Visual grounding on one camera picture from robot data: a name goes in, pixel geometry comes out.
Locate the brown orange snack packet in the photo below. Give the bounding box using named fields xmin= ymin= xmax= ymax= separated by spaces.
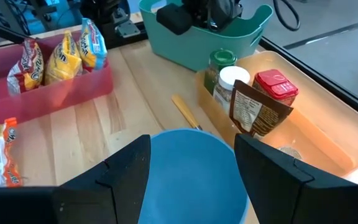
xmin=228 ymin=79 xmax=294 ymax=140

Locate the green plastic storage bin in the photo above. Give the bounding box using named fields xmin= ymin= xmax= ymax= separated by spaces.
xmin=138 ymin=0 xmax=274 ymax=72

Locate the blue ramen noodle packet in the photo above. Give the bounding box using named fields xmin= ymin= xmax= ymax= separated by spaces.
xmin=78 ymin=17 xmax=108 ymax=73

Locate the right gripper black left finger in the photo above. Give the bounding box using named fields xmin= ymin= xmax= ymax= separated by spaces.
xmin=54 ymin=134 xmax=151 ymax=224

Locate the yellow ramen noodle packet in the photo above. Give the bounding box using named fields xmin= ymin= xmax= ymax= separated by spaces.
xmin=44 ymin=30 xmax=83 ymax=86

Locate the green label spice jar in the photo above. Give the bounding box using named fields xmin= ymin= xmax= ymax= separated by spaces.
xmin=203 ymin=49 xmax=238 ymax=96

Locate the red yellow ramen packet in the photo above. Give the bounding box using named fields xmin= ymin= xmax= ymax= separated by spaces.
xmin=6 ymin=39 xmax=45 ymax=96

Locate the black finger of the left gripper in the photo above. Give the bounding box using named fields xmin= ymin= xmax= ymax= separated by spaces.
xmin=156 ymin=2 xmax=194 ymax=35

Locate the orange handled metal spoon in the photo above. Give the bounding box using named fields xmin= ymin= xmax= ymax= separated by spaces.
xmin=170 ymin=94 xmax=204 ymax=131

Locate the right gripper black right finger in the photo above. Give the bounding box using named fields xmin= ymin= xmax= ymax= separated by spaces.
xmin=234 ymin=133 xmax=358 ymax=224

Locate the white lid spice jar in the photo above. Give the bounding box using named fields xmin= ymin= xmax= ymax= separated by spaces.
xmin=212 ymin=65 xmax=251 ymax=114

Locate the silver metal bracket plate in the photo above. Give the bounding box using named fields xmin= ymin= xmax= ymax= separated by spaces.
xmin=114 ymin=19 xmax=142 ymax=39

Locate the blue bowl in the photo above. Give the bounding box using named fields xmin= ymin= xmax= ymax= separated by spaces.
xmin=137 ymin=128 xmax=250 ymax=224

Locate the pink plastic tray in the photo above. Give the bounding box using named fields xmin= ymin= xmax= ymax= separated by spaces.
xmin=0 ymin=29 xmax=114 ymax=128

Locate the orange plastic tray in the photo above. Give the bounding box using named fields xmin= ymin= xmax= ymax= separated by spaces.
xmin=196 ymin=50 xmax=358 ymax=184

